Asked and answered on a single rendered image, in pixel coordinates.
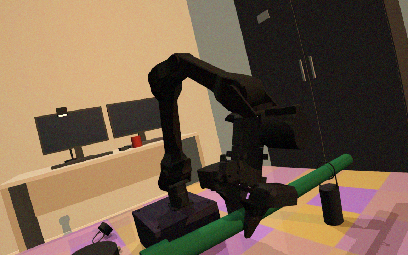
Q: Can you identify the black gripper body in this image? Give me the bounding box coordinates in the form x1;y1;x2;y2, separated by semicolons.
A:
220;146;298;208

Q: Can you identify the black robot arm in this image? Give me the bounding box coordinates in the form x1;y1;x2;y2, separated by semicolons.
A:
148;53;311;211

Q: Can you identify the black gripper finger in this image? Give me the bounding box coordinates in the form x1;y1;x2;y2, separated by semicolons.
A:
239;199;269;238
216;190;248;214

